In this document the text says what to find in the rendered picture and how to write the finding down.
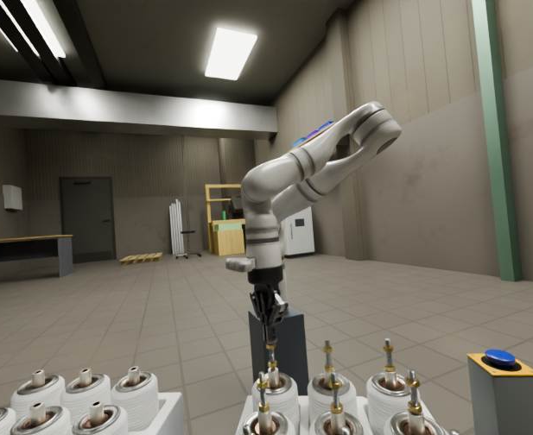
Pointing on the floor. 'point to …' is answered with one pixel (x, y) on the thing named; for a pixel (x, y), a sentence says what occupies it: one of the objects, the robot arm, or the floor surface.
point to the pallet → (141, 258)
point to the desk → (17, 249)
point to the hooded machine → (299, 235)
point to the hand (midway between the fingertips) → (269, 332)
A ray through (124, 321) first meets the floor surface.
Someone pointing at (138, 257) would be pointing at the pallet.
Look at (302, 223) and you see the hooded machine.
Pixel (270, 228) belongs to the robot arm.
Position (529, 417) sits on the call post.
